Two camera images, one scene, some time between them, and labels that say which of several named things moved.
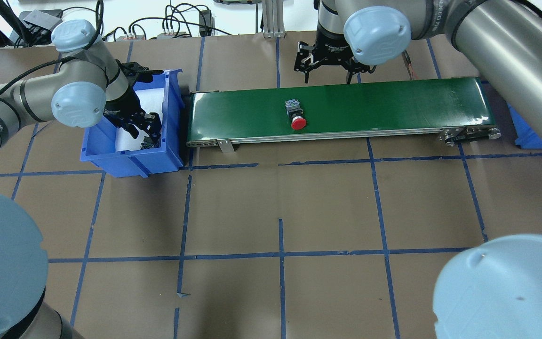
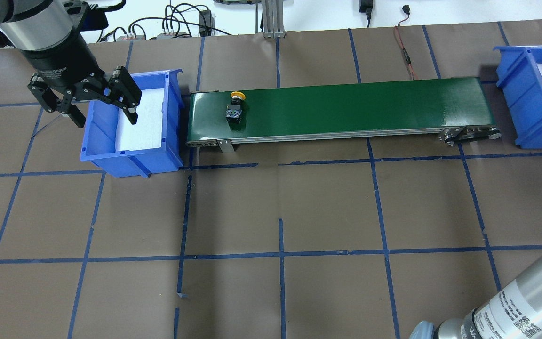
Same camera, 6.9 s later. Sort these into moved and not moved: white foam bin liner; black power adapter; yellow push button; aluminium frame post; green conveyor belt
Moved: yellow push button
Not moved: aluminium frame post; white foam bin liner; green conveyor belt; black power adapter
